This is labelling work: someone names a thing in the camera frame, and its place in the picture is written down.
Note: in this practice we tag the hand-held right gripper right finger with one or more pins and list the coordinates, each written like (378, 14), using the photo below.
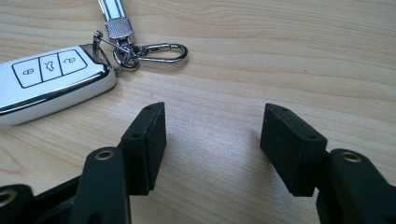
(299, 152)

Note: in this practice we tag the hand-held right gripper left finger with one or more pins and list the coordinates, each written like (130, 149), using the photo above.
(140, 155)

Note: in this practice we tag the silver carabiner clip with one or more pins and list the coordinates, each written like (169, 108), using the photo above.
(165, 53)

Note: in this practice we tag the white car key fob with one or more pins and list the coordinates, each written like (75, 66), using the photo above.
(49, 84)

